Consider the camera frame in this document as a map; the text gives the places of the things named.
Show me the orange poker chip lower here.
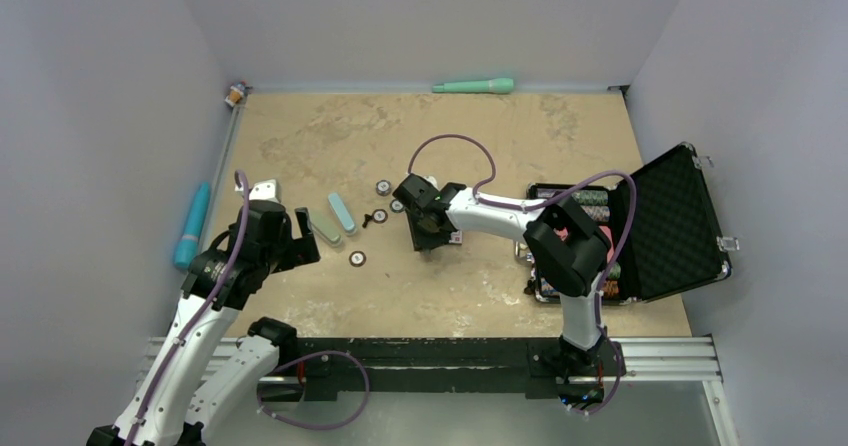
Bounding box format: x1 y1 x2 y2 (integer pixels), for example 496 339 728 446
349 250 367 267

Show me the black poker chip case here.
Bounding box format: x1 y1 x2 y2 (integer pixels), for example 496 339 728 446
513 142 739 306

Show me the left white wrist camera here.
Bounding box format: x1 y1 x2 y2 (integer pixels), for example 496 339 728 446
234 179 282 204

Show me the blue green poker chip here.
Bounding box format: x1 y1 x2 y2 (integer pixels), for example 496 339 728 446
390 199 405 213

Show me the blue stapler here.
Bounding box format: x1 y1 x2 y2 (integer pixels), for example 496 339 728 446
327 192 357 236

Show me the small orange toy bottle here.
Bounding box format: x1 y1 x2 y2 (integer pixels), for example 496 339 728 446
224 81 250 108

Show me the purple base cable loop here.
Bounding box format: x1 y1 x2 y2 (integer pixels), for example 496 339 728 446
256 350 371 432

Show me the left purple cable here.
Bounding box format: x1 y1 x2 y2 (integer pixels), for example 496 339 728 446
122 169 252 446

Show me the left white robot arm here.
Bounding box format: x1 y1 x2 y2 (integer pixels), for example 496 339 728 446
87 199 321 445

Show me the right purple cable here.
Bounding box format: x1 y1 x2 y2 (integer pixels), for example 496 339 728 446
406 133 639 418

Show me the orange poker chip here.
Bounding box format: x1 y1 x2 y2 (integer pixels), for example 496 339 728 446
349 250 367 267
371 209 388 224

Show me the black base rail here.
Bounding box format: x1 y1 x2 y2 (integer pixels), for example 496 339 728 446
258 337 620 403

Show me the orange poker chip upper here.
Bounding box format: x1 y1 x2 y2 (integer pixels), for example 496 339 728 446
371 209 388 224

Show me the mint green toy microphone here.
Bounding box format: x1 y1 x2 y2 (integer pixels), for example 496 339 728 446
431 78 515 95

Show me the green stapler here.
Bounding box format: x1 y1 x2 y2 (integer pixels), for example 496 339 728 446
310 210 343 247

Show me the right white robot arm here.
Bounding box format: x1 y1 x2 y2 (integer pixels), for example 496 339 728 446
393 174 612 373

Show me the blue toy microphone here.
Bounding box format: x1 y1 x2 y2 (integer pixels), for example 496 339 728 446
172 182 211 270

